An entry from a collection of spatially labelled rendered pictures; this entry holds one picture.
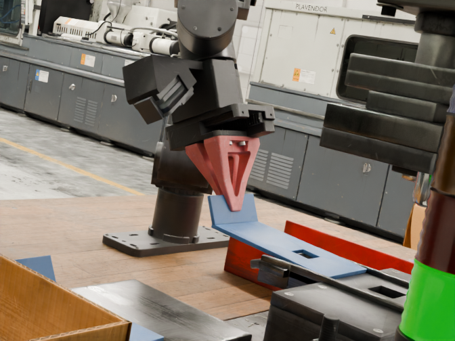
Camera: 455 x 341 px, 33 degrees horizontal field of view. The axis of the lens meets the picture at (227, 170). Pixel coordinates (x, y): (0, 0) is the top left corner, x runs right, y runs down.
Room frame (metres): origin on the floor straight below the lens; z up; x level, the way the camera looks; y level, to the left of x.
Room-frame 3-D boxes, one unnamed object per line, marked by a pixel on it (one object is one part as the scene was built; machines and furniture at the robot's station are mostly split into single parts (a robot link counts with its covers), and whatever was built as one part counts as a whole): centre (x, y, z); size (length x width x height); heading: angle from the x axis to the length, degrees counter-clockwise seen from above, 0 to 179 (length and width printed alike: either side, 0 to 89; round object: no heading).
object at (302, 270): (0.64, -0.12, 0.98); 0.13 x 0.01 x 0.03; 51
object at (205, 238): (1.02, 0.06, 0.94); 0.20 x 0.07 x 0.08; 141
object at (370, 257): (0.90, -0.15, 0.93); 0.25 x 0.12 x 0.06; 51
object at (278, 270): (0.68, -0.07, 0.98); 0.07 x 0.02 x 0.01; 51
